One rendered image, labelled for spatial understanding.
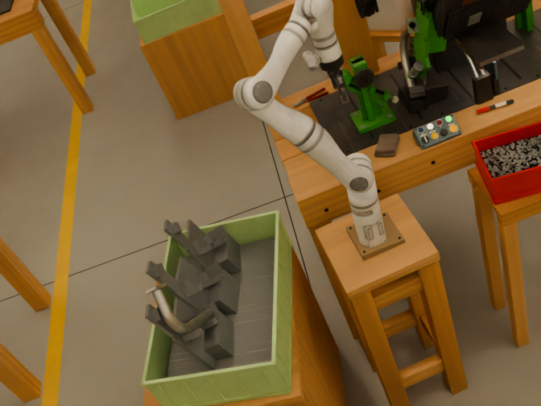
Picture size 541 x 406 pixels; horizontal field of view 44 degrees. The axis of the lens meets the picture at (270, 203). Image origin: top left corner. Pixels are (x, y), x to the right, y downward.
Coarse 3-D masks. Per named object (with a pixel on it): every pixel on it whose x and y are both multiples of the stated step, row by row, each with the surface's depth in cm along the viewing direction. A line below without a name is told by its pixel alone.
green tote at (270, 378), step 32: (224, 224) 235; (256, 224) 235; (288, 256) 232; (288, 288) 222; (288, 320) 214; (160, 352) 211; (288, 352) 205; (160, 384) 196; (192, 384) 196; (224, 384) 196; (256, 384) 196; (288, 384) 197
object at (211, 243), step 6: (210, 234) 233; (198, 240) 223; (210, 240) 231; (216, 240) 231; (222, 240) 230; (198, 246) 222; (204, 246) 221; (210, 246) 220; (216, 246) 231; (198, 252) 222; (204, 252) 221
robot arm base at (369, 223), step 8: (352, 208) 210; (368, 208) 207; (376, 208) 209; (360, 216) 210; (368, 216) 209; (376, 216) 210; (360, 224) 212; (368, 224) 211; (376, 224) 212; (360, 232) 216; (368, 232) 213; (376, 232) 214; (384, 232) 216; (360, 240) 219; (368, 240) 215; (376, 240) 216; (384, 240) 218
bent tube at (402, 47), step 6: (414, 18) 242; (408, 24) 242; (414, 24) 243; (408, 30) 241; (414, 30) 242; (402, 36) 250; (408, 36) 250; (402, 42) 252; (402, 48) 254; (402, 54) 254; (402, 60) 255; (408, 60) 254; (408, 66) 253; (408, 78) 253; (408, 84) 253; (414, 84) 252
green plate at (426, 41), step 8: (416, 16) 242; (424, 16) 235; (424, 24) 236; (432, 24) 234; (416, 32) 244; (424, 32) 237; (432, 32) 236; (416, 40) 246; (424, 40) 239; (432, 40) 238; (440, 40) 239; (416, 48) 247; (424, 48) 240; (432, 48) 241; (440, 48) 241; (416, 56) 249; (424, 56) 241
